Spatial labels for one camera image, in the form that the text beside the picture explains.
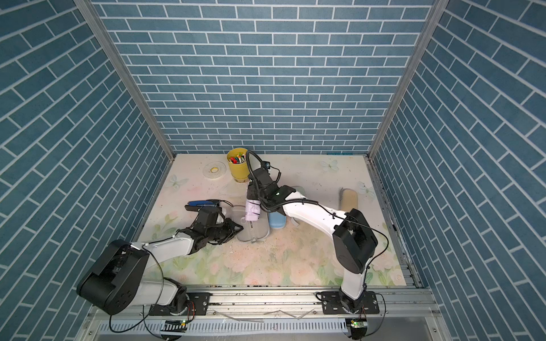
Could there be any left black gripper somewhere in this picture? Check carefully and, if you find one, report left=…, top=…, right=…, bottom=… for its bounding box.
left=205, top=217, right=245, bottom=244

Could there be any grey sleeve back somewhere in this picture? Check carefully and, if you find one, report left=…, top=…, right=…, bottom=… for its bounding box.
left=293, top=186, right=307, bottom=196

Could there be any white sleeve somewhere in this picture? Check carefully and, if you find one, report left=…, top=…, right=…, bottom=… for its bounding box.
left=268, top=212, right=287, bottom=230

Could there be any white sleeve case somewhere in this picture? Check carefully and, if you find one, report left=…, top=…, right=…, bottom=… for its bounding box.
left=339, top=188, right=358, bottom=212

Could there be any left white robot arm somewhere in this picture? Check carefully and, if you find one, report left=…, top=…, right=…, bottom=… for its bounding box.
left=77, top=205, right=244, bottom=316

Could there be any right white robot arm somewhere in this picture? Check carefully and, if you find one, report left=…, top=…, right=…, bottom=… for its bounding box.
left=247, top=167, right=380, bottom=305

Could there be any blue stapler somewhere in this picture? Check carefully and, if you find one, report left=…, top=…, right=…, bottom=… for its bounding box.
left=185, top=199, right=220, bottom=212

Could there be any yellow pen cup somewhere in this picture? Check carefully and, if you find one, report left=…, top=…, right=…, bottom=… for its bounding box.
left=226, top=148, right=250, bottom=183

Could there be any clear tape roll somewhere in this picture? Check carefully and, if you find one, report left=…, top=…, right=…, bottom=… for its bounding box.
left=203, top=161, right=227, bottom=180

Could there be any aluminium front rail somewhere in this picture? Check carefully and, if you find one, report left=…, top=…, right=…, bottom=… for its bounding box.
left=91, top=285, right=440, bottom=321

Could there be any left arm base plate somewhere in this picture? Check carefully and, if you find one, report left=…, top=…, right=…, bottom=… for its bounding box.
left=149, top=292, right=211, bottom=318

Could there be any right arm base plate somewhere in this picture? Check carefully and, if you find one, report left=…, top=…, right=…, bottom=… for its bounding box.
left=315, top=290, right=380, bottom=315

